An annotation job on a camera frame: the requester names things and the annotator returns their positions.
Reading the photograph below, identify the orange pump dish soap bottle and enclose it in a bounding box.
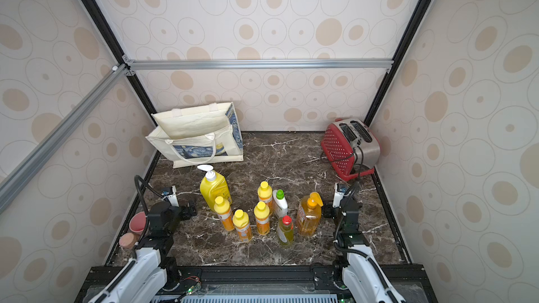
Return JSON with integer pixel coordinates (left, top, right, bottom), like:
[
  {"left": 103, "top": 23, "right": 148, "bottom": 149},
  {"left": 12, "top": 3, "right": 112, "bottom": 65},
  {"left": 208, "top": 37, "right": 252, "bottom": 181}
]
[{"left": 297, "top": 192, "right": 324, "bottom": 237}]

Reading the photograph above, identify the orange bottle yellow cap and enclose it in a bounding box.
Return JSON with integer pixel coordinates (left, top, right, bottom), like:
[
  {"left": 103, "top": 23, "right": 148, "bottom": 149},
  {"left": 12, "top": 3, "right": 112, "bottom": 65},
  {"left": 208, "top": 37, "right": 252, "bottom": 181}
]
[
  {"left": 254, "top": 201, "right": 271, "bottom": 236},
  {"left": 213, "top": 196, "right": 234, "bottom": 231},
  {"left": 257, "top": 181, "right": 274, "bottom": 214},
  {"left": 232, "top": 209, "right": 253, "bottom": 242}
]

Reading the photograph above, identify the yellow pump dish soap bottle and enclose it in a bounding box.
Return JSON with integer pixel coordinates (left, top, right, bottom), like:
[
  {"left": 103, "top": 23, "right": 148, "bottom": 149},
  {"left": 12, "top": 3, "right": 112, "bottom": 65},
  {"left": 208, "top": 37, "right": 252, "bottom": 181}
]
[{"left": 197, "top": 164, "right": 232, "bottom": 212}]

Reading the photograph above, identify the cream starry night tote bag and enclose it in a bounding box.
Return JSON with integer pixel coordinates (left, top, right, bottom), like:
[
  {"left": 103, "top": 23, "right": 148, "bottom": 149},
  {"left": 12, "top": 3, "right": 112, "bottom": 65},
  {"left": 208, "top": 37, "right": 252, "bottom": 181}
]
[{"left": 146, "top": 102, "right": 244, "bottom": 168}]

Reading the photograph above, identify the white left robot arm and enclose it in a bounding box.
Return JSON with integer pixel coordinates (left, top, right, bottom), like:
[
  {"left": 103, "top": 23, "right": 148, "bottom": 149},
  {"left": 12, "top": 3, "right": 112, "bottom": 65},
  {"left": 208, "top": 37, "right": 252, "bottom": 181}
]
[{"left": 90, "top": 201, "right": 197, "bottom": 302}]

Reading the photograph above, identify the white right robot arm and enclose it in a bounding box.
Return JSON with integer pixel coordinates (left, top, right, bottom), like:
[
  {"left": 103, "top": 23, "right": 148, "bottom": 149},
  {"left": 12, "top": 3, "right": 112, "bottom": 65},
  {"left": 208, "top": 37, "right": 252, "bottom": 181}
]
[{"left": 327, "top": 194, "right": 406, "bottom": 303}]

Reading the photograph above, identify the pink cup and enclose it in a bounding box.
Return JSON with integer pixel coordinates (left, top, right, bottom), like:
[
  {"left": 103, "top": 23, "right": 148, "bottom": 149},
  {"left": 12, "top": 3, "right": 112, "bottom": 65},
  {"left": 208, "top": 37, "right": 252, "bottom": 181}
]
[{"left": 129, "top": 212, "right": 146, "bottom": 235}]

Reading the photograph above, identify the yellow-green bottle red cap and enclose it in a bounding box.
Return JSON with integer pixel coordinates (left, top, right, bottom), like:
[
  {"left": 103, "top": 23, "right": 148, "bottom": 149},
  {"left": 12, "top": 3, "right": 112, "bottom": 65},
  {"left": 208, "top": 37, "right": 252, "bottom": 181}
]
[{"left": 277, "top": 215, "right": 294, "bottom": 245}]

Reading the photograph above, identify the red and silver toaster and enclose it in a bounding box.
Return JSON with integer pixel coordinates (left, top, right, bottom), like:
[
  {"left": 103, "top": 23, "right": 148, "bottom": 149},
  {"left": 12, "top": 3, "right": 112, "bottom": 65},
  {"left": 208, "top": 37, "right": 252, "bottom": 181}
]
[{"left": 321, "top": 118, "right": 381, "bottom": 182}]

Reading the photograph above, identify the white bottle green cap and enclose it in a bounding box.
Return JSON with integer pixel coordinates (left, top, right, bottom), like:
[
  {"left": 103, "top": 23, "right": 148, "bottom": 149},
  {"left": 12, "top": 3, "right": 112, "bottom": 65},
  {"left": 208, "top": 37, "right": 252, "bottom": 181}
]
[{"left": 273, "top": 189, "right": 289, "bottom": 219}]

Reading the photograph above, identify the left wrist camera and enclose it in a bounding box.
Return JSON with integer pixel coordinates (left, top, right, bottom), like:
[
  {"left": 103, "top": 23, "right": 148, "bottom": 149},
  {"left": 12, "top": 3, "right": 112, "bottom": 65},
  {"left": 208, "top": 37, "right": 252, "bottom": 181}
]
[{"left": 161, "top": 186, "right": 179, "bottom": 207}]

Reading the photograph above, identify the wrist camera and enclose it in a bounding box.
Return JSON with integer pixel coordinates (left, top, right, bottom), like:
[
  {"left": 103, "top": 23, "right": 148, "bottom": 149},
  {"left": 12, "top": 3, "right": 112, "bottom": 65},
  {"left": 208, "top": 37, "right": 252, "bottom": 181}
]
[
  {"left": 161, "top": 186, "right": 179, "bottom": 207},
  {"left": 332, "top": 183, "right": 348, "bottom": 208}
]

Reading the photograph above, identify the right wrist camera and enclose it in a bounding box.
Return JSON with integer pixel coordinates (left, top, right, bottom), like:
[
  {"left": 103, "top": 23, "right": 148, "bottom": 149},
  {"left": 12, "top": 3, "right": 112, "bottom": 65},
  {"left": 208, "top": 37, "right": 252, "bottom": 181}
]
[{"left": 332, "top": 183, "right": 348, "bottom": 208}]

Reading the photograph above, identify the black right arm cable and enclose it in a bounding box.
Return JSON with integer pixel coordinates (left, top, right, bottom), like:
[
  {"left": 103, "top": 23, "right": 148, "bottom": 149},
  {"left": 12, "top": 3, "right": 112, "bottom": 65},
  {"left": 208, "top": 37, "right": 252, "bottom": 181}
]
[{"left": 333, "top": 182, "right": 394, "bottom": 303}]

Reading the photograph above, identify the black toaster power cord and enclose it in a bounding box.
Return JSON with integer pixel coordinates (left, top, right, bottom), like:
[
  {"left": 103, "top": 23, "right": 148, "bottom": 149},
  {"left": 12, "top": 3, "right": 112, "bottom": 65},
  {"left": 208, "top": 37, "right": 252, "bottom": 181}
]
[{"left": 332, "top": 144, "right": 367, "bottom": 178}]

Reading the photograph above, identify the black base frame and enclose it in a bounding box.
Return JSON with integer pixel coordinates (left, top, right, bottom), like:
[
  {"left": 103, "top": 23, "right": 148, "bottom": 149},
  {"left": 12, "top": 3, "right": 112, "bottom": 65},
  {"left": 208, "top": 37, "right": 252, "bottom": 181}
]
[{"left": 75, "top": 264, "right": 439, "bottom": 303}]

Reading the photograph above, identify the silver left side rail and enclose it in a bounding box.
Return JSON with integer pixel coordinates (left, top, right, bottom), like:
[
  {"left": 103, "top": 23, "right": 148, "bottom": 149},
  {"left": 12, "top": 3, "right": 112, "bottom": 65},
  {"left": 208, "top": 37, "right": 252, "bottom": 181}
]
[{"left": 1, "top": 64, "right": 126, "bottom": 212}]

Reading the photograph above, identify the silver horizontal back rail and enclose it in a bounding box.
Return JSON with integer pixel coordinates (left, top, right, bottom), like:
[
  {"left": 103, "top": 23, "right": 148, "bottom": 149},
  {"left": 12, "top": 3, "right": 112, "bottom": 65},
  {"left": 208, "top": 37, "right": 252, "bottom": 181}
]
[{"left": 123, "top": 58, "right": 394, "bottom": 70}]

